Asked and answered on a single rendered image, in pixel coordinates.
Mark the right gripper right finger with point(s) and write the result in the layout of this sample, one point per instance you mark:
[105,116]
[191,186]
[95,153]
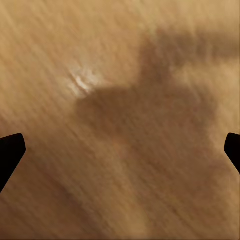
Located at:
[232,149]

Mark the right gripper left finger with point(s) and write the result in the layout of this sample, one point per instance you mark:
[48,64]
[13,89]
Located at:
[12,149]

